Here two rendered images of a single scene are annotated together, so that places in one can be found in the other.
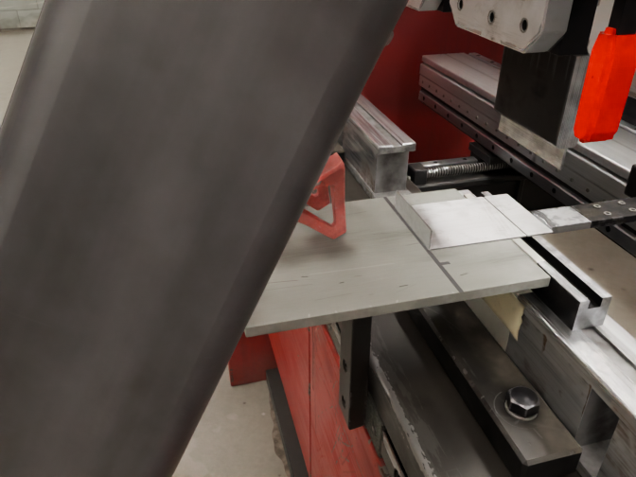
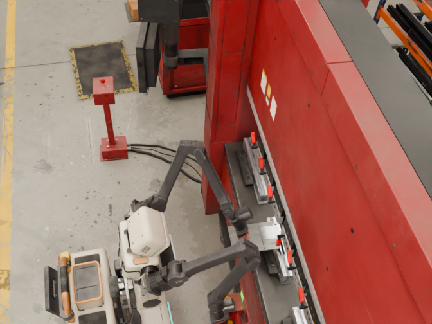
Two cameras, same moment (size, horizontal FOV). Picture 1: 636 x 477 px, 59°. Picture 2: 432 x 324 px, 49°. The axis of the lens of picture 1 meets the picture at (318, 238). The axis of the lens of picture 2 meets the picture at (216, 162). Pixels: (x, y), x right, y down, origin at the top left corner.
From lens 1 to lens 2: 230 cm
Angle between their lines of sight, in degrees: 18
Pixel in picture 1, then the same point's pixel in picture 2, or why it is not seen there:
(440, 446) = (259, 269)
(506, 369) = (272, 258)
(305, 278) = not seen: hidden behind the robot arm
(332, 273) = not seen: hidden behind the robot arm
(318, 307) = not seen: hidden behind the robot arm
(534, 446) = (271, 270)
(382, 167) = (261, 197)
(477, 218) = (272, 231)
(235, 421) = (207, 229)
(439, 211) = (266, 229)
